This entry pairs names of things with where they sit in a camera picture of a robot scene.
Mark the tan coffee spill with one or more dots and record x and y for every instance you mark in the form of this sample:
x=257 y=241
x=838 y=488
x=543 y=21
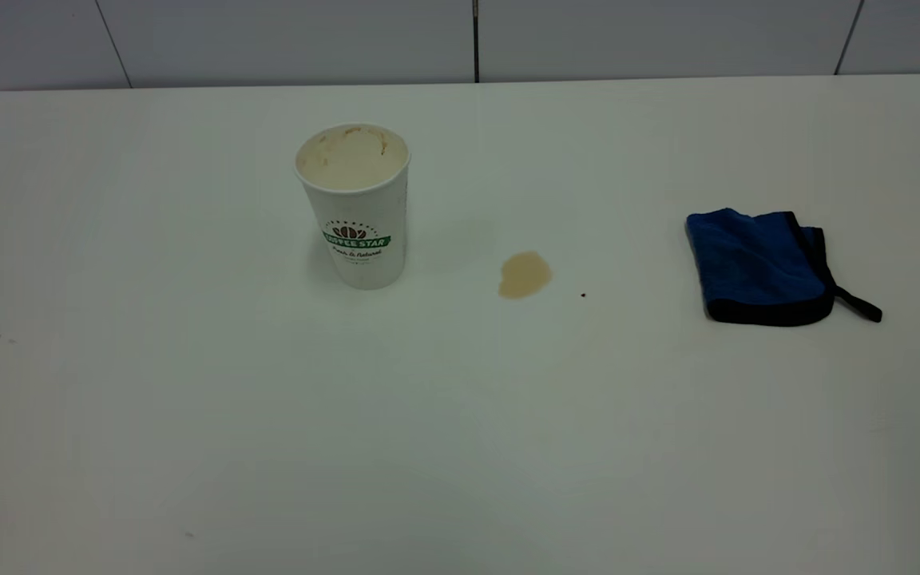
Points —
x=524 y=275

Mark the blue cloth with black trim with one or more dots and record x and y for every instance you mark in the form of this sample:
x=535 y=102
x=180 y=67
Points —
x=755 y=267

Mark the white paper coffee cup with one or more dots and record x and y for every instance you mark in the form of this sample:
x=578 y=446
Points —
x=360 y=216

